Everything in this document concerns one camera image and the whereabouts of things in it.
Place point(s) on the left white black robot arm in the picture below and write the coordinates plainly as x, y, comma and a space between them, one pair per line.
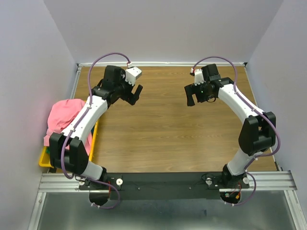
67, 148

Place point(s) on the pink t shirt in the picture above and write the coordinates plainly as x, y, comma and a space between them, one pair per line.
61, 115

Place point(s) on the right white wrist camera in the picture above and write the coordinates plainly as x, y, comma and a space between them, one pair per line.
198, 77

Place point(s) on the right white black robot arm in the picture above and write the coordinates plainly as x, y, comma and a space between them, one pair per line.
257, 134

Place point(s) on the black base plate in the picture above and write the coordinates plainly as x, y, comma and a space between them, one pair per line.
165, 186

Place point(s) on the aluminium front rail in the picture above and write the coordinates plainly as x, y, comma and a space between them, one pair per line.
262, 181

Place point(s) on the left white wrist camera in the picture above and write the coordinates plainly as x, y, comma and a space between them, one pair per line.
132, 74

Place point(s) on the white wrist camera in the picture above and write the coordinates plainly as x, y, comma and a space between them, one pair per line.
198, 77
132, 74

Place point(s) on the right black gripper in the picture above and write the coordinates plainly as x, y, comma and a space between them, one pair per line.
192, 89

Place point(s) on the yellow plastic bin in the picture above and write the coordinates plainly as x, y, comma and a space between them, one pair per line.
44, 160

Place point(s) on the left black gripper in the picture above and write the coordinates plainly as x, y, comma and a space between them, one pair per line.
131, 97

